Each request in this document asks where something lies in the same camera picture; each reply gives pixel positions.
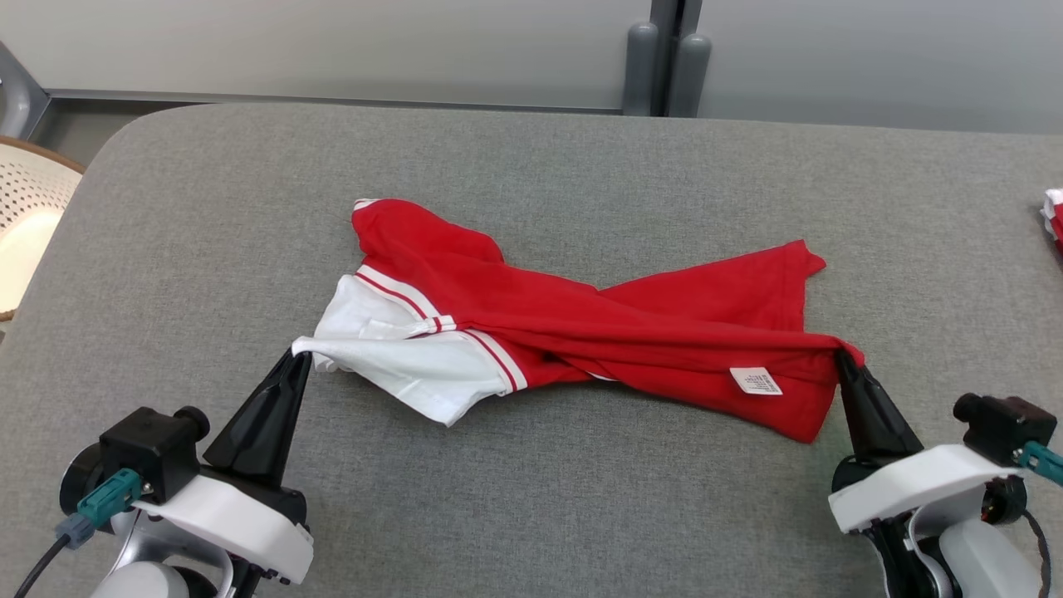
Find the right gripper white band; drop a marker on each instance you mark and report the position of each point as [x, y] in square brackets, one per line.
[905, 486]

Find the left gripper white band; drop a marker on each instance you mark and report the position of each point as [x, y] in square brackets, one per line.
[241, 523]

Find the red shirt with white sleeves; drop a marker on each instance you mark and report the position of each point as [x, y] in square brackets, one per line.
[664, 332]

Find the red shorts with white stripe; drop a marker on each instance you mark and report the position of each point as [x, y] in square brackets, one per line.
[1055, 224]

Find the cream woven laundry basket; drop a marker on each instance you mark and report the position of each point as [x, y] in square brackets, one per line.
[29, 216]

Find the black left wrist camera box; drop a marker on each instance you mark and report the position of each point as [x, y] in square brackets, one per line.
[149, 448]

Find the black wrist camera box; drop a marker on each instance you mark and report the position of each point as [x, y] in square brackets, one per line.
[1001, 423]
[149, 448]

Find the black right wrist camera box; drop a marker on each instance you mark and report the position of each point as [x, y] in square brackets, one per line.
[1001, 423]

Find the teal left camera connector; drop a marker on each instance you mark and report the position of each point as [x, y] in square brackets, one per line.
[104, 502]

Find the teal camera connector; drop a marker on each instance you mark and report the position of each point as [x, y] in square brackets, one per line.
[104, 502]
[1045, 463]

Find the teal right camera connector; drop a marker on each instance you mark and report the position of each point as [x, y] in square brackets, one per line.
[1045, 463]

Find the grey rounded post foot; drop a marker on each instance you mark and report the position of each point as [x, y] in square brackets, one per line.
[690, 79]
[641, 71]

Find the grey partition post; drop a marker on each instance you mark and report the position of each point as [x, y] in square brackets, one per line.
[674, 17]

